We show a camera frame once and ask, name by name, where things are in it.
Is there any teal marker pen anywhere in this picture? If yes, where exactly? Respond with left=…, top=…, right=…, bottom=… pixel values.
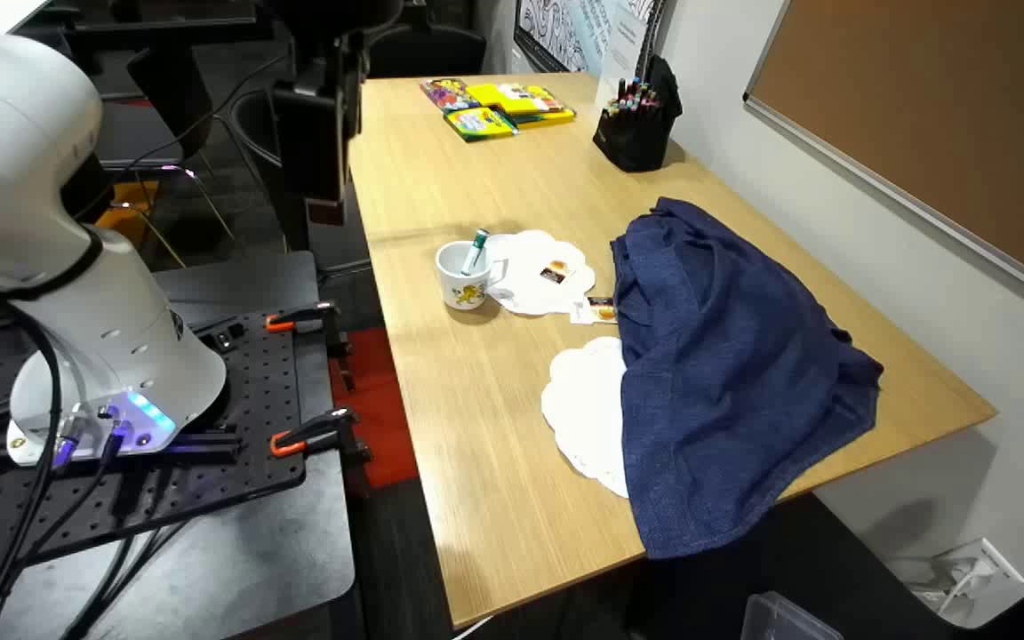
left=462, top=222, right=494, bottom=276

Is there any white printed ceramic cup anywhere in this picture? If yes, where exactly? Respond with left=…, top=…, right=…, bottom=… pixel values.
left=429, top=238, right=499, bottom=315

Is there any white plate with food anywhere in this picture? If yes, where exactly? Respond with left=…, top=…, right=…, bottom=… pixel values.
left=483, top=228, right=602, bottom=320

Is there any small orange white item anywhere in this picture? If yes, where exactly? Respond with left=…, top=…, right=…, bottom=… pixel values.
left=570, top=294, right=621, bottom=328

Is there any white paper doily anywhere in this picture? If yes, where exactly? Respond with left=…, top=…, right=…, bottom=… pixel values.
left=537, top=334, right=634, bottom=502

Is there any green yellow crayon box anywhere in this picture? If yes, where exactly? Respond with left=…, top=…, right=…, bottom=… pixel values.
left=442, top=104, right=518, bottom=147

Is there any orange black clamp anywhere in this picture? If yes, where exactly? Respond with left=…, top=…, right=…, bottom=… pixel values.
left=261, top=299, right=339, bottom=339
left=268, top=405, right=357, bottom=461

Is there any black pen holder bag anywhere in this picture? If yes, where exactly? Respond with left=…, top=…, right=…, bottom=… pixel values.
left=590, top=53, right=686, bottom=174

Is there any dark blue cloth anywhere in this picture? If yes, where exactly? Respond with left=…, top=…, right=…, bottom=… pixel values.
left=609, top=194, right=888, bottom=560

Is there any pink crayon box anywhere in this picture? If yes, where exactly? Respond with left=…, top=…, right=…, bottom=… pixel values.
left=419, top=73, right=476, bottom=112

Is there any bundle of coloured markers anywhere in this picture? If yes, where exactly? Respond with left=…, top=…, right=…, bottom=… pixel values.
left=603, top=73, right=666, bottom=116

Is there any grey robot cart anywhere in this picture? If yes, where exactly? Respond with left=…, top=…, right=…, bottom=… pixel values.
left=0, top=244, right=362, bottom=640

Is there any clear plastic bin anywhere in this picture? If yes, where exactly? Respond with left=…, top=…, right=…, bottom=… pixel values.
left=735, top=586, right=847, bottom=640

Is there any brown cork board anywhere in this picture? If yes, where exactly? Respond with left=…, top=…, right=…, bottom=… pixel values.
left=741, top=0, right=1024, bottom=334

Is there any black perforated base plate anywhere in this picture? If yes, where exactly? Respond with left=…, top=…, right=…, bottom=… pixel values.
left=0, top=308, right=310, bottom=590

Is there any white printed wall poster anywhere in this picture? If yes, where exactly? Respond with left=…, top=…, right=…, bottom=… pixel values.
left=513, top=0, right=661, bottom=81

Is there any black base cable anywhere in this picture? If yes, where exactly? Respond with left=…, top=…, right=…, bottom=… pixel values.
left=0, top=315, right=69, bottom=640

